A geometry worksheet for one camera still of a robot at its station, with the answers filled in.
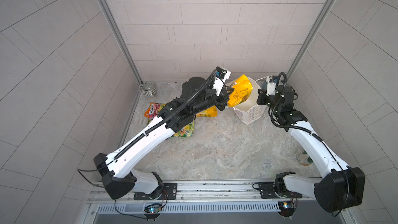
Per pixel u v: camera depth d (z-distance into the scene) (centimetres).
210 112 95
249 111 74
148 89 102
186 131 88
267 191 72
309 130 48
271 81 65
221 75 47
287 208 68
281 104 58
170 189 73
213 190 74
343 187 39
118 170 37
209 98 49
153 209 65
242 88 56
